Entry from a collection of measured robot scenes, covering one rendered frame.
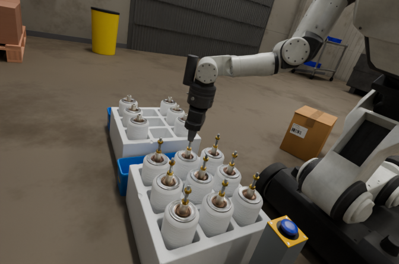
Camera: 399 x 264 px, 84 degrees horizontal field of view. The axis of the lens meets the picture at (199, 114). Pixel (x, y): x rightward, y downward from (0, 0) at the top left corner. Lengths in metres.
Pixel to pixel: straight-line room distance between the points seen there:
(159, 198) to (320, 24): 0.69
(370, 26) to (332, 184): 0.44
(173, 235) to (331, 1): 0.76
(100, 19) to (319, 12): 3.03
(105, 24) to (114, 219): 2.88
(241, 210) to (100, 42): 3.12
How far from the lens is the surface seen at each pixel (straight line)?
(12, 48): 2.75
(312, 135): 1.66
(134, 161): 1.04
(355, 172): 0.79
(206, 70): 0.66
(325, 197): 0.79
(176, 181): 0.73
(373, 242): 0.97
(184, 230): 0.63
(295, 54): 0.70
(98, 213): 0.97
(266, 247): 0.65
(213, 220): 0.69
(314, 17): 0.76
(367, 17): 0.72
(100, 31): 3.49
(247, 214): 0.76
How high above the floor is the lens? 0.72
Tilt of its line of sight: 22 degrees down
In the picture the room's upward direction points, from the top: 13 degrees clockwise
